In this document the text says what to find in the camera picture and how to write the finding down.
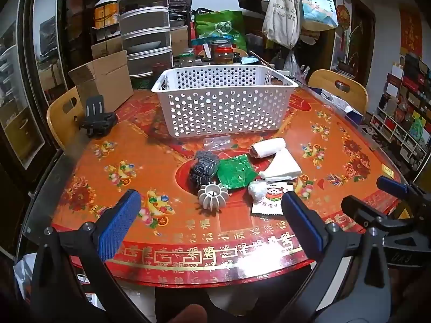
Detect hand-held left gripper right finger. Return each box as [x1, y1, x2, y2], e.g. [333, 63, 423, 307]
[281, 190, 393, 323]

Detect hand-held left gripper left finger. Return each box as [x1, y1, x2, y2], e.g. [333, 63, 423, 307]
[31, 189, 149, 323]

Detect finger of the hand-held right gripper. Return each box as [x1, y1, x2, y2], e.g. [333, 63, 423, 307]
[340, 194, 388, 233]
[376, 175, 431, 217]

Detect white cartoon snack packet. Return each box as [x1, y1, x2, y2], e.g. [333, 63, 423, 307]
[251, 182, 294, 216]

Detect white plastic bag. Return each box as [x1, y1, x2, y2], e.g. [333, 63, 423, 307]
[248, 181, 269, 204]

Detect white cloth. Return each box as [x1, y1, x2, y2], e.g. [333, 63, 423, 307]
[259, 149, 302, 183]
[250, 137, 287, 159]

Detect green foil packet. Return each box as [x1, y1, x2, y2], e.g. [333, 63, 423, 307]
[216, 154, 257, 189]

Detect grey flower-shaped silicone piece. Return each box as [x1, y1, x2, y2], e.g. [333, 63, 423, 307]
[197, 183, 230, 211]

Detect dark grey mesh scrubber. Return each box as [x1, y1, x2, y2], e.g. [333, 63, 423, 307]
[188, 151, 220, 195]

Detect clear plastic bag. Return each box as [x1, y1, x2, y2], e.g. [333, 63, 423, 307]
[204, 135, 231, 149]

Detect white perforated plastic basket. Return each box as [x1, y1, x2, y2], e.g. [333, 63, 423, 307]
[151, 65, 300, 138]

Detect person's left hand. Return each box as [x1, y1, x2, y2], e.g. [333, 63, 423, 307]
[168, 304, 208, 323]

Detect red printed tablecloth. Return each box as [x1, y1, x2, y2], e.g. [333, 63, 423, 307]
[50, 82, 415, 289]

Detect shelf of assorted boxes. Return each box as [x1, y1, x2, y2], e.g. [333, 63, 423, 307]
[370, 53, 431, 173]

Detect blue and white box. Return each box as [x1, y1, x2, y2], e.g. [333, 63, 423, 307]
[321, 87, 365, 122]

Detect black phone holder clamp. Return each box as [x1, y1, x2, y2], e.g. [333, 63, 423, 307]
[79, 96, 119, 138]

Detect wooden chair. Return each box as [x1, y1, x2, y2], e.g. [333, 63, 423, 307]
[308, 69, 369, 115]
[46, 87, 85, 149]

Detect open cardboard box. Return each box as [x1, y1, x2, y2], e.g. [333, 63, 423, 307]
[68, 50, 134, 114]

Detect framed orchid painting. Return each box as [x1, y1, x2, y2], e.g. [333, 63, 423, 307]
[338, 0, 376, 79]

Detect transparent plastic bag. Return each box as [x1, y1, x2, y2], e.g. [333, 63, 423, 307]
[284, 51, 301, 82]

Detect dark glass door cabinet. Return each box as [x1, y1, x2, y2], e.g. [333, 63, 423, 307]
[0, 0, 95, 179]

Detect closed cardboard box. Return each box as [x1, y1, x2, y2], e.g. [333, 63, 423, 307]
[170, 26, 189, 58]
[91, 36, 124, 60]

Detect small glass jar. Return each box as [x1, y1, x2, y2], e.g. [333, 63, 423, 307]
[178, 52, 197, 69]

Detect large glass pickle jar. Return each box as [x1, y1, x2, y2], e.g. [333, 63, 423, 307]
[213, 40, 234, 65]

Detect blue printed paper bag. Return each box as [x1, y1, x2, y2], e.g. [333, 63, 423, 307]
[298, 0, 339, 31]

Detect stacked white dish rack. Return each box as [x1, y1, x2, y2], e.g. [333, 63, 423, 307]
[117, 0, 174, 79]

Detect beige canvas tote bag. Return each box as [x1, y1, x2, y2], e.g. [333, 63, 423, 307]
[262, 0, 300, 50]

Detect green shopping bag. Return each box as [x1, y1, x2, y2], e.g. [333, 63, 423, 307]
[194, 10, 248, 53]

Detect red wall poster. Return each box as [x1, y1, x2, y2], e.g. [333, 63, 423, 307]
[399, 4, 423, 58]

